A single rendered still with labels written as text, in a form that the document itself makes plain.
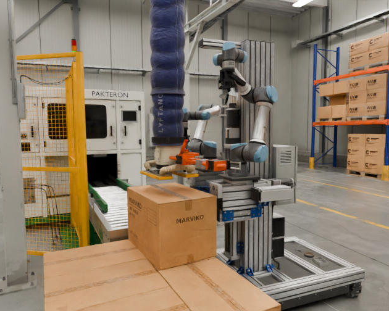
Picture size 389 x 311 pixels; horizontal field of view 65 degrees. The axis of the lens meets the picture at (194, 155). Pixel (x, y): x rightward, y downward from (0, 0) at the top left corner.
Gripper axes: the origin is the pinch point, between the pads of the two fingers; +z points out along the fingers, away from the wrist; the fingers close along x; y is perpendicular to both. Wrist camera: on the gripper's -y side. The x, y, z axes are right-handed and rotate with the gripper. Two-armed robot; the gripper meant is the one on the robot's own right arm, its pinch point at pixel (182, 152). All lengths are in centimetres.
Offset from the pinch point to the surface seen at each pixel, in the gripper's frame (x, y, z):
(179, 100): -22, 40, -37
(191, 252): -26, 60, 58
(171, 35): -28, 41, -77
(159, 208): -46, 60, 27
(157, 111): -36, 33, -30
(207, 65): 541, -815, -274
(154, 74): -37, 33, -54
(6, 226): -127, -83, 63
